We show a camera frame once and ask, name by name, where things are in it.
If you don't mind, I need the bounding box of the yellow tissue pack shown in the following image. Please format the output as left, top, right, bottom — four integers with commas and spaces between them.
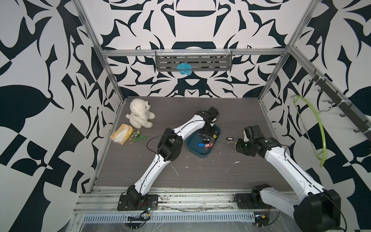
110, 124, 134, 145

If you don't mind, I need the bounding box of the white cable duct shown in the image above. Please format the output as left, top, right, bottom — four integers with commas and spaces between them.
83, 211, 255, 223

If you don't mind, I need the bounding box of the black tag key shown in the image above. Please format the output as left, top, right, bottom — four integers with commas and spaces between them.
226, 137, 234, 144

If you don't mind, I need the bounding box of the teal scrunchie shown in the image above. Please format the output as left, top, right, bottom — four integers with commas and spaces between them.
176, 62, 192, 76

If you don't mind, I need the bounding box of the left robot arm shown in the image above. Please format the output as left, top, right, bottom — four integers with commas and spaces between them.
126, 107, 219, 206

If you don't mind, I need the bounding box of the grey slotted wall shelf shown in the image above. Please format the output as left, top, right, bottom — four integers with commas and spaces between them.
155, 50, 232, 72

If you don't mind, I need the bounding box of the white teddy bear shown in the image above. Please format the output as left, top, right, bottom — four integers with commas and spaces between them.
126, 98, 156, 129

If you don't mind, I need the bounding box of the teal storage box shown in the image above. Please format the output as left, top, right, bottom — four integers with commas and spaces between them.
186, 126, 221, 158

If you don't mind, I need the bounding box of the green tag key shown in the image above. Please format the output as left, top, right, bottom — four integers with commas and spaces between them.
129, 130, 147, 144

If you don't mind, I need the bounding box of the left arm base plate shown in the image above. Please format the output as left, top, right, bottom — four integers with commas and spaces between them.
117, 194, 159, 211

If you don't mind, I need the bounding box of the green hoop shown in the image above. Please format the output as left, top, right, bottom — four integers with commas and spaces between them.
291, 95, 328, 168

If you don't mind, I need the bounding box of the dark wall hook rail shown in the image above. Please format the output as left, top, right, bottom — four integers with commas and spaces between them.
310, 69, 371, 141

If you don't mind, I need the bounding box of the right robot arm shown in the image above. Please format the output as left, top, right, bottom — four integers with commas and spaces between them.
235, 125, 342, 232

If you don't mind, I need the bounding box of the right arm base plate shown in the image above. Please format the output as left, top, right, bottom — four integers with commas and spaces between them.
234, 191, 272, 209

